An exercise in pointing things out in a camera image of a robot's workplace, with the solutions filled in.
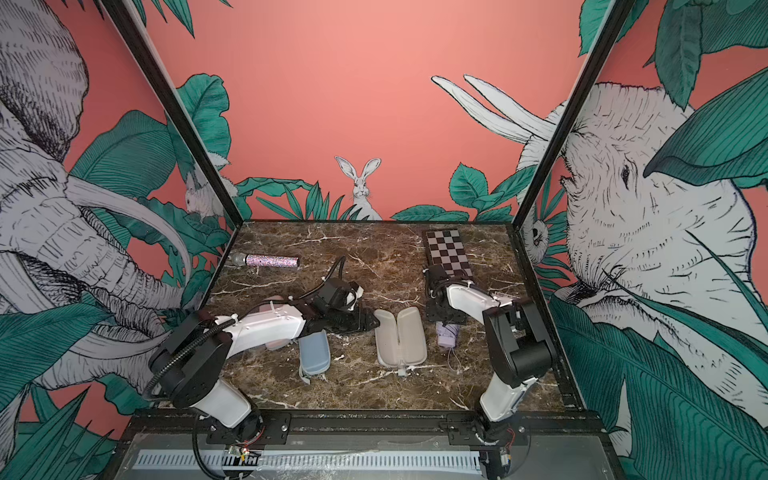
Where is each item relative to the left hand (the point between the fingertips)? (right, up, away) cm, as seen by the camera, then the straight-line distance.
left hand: (376, 321), depth 86 cm
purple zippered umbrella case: (+7, -6, +3) cm, 10 cm away
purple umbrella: (+21, -5, +2) cm, 22 cm away
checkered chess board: (+25, +21, +24) cm, 41 cm away
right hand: (+20, +1, +9) cm, 22 cm away
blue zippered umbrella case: (-17, -9, -2) cm, 20 cm away
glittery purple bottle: (-50, +18, +18) cm, 56 cm away
